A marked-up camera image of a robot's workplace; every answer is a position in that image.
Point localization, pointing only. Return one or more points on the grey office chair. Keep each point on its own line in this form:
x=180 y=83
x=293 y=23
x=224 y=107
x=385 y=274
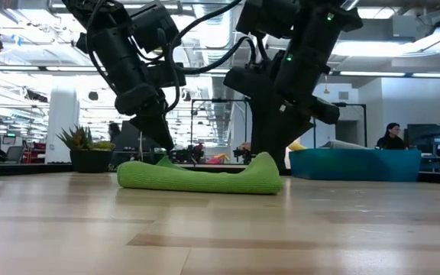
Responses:
x=13 y=154

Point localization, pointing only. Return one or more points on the blue plastic bin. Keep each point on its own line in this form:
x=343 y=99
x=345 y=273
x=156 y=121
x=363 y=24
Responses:
x=357 y=164

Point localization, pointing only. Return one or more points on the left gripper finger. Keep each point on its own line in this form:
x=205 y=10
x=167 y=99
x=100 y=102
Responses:
x=155 y=130

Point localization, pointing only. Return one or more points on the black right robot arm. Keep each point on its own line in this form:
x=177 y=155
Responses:
x=319 y=23

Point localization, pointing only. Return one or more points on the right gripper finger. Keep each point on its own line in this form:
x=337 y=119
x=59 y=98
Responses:
x=286 y=131
x=262 y=133

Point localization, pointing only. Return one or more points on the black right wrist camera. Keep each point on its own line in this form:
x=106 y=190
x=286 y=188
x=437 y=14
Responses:
x=243 y=82

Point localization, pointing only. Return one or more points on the potted succulent plant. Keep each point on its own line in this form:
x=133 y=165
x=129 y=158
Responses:
x=86 y=156

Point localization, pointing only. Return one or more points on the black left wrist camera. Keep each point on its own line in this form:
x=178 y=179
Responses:
x=166 y=75

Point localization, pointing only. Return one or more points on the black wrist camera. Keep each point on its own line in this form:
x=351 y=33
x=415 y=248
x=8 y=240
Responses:
x=243 y=82
x=166 y=75

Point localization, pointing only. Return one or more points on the white pillar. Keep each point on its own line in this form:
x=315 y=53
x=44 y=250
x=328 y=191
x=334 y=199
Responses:
x=62 y=122

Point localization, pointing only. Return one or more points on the green microfiber towel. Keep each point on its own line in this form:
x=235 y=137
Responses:
x=204 y=183

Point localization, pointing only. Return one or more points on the black equipment rack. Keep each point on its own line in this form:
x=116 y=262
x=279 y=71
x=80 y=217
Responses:
x=434 y=145

